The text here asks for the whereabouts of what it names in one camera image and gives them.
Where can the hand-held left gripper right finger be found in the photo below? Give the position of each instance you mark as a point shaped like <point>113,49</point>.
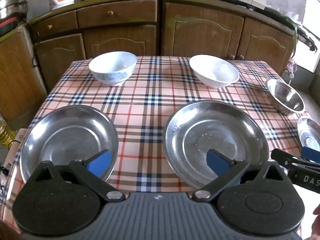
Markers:
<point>217,162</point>

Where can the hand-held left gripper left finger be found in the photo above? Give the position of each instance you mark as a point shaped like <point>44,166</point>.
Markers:
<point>101,161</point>

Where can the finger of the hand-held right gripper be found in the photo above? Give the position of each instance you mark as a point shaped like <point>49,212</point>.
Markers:
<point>285,160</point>
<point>311,155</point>

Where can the stainless steel plate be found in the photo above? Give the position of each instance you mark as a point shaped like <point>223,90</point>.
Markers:
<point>310,132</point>
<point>62,135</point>
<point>225,130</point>

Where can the deep stainless steel bowl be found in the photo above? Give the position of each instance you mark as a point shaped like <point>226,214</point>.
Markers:
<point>285,97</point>

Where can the plain white bowl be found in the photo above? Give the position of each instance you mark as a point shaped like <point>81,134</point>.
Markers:
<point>215,72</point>

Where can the blue patterned white bowl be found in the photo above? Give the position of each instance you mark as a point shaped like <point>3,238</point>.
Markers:
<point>112,67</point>

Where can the plaid tablecloth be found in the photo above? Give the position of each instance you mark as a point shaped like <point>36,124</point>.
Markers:
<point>150,92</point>

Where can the cardboard box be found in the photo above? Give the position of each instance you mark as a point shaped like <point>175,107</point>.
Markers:
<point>18,140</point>

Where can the pink plastic bags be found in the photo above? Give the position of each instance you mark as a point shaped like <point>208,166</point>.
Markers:
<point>291,67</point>

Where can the black plug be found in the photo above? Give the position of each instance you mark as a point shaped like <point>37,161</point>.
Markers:
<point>3,169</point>

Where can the yellow oil bottle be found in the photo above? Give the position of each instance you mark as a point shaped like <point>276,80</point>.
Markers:
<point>5,132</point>

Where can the black gas stove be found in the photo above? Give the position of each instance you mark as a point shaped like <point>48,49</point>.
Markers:
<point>303,37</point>

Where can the green leaf stalk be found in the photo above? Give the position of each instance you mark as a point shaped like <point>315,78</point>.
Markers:
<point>296,36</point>

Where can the tall wooden cabinet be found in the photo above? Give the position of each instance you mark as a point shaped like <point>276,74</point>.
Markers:
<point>17,75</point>

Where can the window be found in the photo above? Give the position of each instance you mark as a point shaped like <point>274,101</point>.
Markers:
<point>312,30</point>

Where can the white plastic bag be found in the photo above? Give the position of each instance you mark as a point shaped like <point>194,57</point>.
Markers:
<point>296,17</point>

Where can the wooden cabinet with drawers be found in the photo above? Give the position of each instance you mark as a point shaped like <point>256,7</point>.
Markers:
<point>117,15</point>

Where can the red and black appliance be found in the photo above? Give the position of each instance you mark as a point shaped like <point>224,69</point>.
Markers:
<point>7,26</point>

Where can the metal pot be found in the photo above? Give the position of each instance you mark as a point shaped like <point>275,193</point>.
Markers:
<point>10,5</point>

